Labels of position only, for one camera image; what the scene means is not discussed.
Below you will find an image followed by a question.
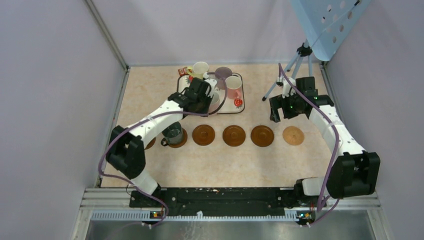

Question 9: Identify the red snack packet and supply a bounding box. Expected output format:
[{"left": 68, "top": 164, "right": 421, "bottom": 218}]
[{"left": 178, "top": 67, "right": 188, "bottom": 77}]

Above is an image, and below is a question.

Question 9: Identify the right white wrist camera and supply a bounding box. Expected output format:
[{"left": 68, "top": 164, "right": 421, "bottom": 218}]
[{"left": 276, "top": 76, "right": 296, "bottom": 99}]

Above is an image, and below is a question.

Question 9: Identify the white strawberry tray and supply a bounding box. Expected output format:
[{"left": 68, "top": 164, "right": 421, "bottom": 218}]
[{"left": 176, "top": 75, "right": 246, "bottom": 115}]

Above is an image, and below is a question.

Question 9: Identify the green mug back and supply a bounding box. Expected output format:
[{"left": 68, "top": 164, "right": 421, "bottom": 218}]
[{"left": 186, "top": 61, "right": 209, "bottom": 79}]

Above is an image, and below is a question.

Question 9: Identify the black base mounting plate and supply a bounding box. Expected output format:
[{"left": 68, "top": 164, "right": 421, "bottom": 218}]
[{"left": 129, "top": 187, "right": 318, "bottom": 217}]

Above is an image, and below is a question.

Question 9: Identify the brown coaster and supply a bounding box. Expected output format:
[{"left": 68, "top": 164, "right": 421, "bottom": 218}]
[
  {"left": 250, "top": 125, "right": 275, "bottom": 147},
  {"left": 144, "top": 137, "right": 156, "bottom": 150},
  {"left": 222, "top": 125, "right": 246, "bottom": 147},
  {"left": 167, "top": 128, "right": 188, "bottom": 148},
  {"left": 192, "top": 124, "right": 215, "bottom": 146}
]

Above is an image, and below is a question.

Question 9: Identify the dark green mug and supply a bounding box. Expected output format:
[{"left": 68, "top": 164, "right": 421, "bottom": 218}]
[{"left": 160, "top": 121, "right": 184, "bottom": 147}]

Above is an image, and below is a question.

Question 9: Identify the pink mug back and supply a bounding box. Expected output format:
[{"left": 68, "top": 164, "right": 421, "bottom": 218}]
[{"left": 225, "top": 76, "right": 243, "bottom": 100}]

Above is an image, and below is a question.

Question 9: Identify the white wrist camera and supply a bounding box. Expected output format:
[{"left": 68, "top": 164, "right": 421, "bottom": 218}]
[
  {"left": 203, "top": 72, "right": 218, "bottom": 98},
  {"left": 276, "top": 76, "right": 296, "bottom": 99}
]

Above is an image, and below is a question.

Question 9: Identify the light tan coaster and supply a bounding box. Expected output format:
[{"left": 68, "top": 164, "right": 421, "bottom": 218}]
[{"left": 282, "top": 126, "right": 305, "bottom": 146}]

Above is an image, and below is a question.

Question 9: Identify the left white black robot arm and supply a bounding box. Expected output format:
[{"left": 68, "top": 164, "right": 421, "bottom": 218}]
[{"left": 103, "top": 78, "right": 217, "bottom": 207}]

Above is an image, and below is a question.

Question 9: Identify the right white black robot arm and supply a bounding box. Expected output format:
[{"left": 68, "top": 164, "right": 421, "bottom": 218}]
[{"left": 268, "top": 76, "right": 381, "bottom": 206}]

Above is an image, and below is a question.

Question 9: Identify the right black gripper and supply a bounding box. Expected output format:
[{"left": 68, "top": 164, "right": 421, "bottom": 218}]
[{"left": 269, "top": 90, "right": 304, "bottom": 123}]

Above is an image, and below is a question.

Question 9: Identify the pink mug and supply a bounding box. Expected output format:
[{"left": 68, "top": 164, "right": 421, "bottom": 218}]
[
  {"left": 225, "top": 76, "right": 243, "bottom": 100},
  {"left": 208, "top": 91, "right": 221, "bottom": 113}
]

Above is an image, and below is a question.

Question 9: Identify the purple mug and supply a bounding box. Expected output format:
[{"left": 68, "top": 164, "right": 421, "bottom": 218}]
[{"left": 214, "top": 66, "right": 233, "bottom": 90}]

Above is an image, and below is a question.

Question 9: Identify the light blue music stand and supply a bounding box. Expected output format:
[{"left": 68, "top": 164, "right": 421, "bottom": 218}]
[{"left": 261, "top": 0, "right": 374, "bottom": 102}]

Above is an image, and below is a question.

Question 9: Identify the pink mug front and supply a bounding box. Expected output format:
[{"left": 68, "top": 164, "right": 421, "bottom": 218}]
[{"left": 208, "top": 91, "right": 221, "bottom": 113}]

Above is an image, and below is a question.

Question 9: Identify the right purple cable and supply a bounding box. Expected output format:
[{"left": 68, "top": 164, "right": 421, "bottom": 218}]
[{"left": 278, "top": 63, "right": 340, "bottom": 228}]

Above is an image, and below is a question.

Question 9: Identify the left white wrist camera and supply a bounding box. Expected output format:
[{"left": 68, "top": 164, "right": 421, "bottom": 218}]
[{"left": 203, "top": 72, "right": 218, "bottom": 98}]

